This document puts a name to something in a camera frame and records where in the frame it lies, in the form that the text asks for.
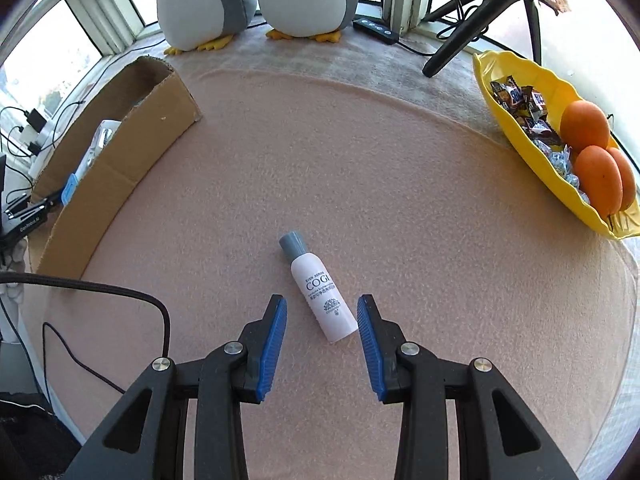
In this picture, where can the yellow plastic bowl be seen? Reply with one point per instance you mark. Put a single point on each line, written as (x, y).
(505, 75)

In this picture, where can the pile of wrapped candies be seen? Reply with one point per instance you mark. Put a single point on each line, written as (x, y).
(525, 105)

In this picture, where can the small penguin plush toy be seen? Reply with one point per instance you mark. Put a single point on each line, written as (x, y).
(305, 0)

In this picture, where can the white power strip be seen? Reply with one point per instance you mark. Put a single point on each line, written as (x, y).
(42, 142)

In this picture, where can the cardboard box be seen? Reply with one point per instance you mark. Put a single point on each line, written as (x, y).
(125, 170)

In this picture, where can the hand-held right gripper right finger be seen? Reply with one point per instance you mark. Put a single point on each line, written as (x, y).
(370, 347)

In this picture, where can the black power strip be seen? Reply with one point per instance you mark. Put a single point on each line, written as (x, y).
(375, 30)

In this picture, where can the white bottle grey cap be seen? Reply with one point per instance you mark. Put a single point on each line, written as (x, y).
(322, 290)

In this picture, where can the white round plug adapter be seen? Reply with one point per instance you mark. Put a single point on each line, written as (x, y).
(100, 145)

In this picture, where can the orange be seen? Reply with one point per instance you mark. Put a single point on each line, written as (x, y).
(585, 125)
(627, 180)
(597, 180)

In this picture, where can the black tripod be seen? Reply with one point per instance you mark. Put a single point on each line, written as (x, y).
(450, 52)

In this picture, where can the large penguin plush toy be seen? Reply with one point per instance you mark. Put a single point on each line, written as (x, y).
(200, 5)

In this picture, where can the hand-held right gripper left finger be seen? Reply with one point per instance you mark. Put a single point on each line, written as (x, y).
(272, 347)

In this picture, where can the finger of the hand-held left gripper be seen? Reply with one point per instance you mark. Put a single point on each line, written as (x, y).
(69, 191)

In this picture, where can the person's left hand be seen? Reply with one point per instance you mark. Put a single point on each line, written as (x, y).
(12, 260)

